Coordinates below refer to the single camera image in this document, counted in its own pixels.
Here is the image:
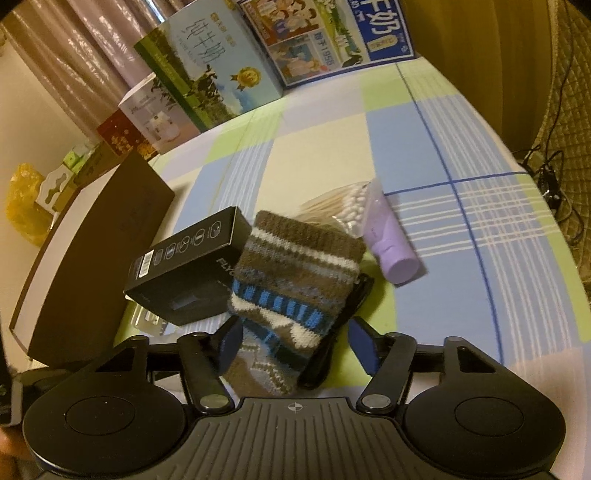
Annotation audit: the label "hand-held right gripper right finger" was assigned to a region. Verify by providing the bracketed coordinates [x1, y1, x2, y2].
[347, 318, 497, 415]

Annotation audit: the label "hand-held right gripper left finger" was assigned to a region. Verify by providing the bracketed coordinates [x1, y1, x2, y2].
[95, 318, 244, 415]

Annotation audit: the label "black cable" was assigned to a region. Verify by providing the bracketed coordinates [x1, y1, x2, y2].
[298, 272, 375, 391]

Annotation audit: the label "black product box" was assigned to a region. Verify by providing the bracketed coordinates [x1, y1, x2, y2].
[124, 206, 252, 326]

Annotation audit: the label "brown striped knitted sock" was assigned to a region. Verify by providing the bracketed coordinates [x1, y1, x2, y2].
[226, 210, 368, 397]

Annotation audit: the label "purple packet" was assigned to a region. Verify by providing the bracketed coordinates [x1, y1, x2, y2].
[362, 178, 421, 282]

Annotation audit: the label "bag of cotton swabs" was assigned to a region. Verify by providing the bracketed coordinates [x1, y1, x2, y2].
[295, 182, 370, 236]

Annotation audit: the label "brown storage box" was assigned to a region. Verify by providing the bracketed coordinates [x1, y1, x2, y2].
[9, 150, 176, 365]

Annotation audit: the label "checked tablecloth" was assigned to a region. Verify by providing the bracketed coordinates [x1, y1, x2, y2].
[111, 58, 591, 416]

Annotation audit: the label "cardboard box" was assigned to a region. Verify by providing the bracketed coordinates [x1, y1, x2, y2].
[51, 141, 130, 213]

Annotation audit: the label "red gold patterned box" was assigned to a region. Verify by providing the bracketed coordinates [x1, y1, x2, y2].
[97, 111, 155, 162]

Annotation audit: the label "white humidifier box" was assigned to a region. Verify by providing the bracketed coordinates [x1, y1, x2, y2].
[117, 71, 201, 155]

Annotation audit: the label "green tissue packs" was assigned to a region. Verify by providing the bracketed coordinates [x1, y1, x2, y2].
[62, 143, 98, 169]

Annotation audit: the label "yellow plastic bag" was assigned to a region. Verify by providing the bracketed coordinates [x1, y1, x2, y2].
[4, 162, 51, 247]

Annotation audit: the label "green milk carton box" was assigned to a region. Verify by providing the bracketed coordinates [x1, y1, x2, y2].
[134, 4, 283, 134]

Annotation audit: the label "quilted beige chair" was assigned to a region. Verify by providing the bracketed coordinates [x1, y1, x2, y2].
[526, 0, 591, 296]

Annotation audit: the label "blue milk carton box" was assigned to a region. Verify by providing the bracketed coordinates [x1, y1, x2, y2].
[238, 0, 416, 88]

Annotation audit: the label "pinkish curtain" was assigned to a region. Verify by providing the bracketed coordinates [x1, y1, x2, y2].
[0, 0, 185, 139]

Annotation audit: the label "black cables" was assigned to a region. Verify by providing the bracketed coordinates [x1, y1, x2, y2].
[519, 28, 591, 241]

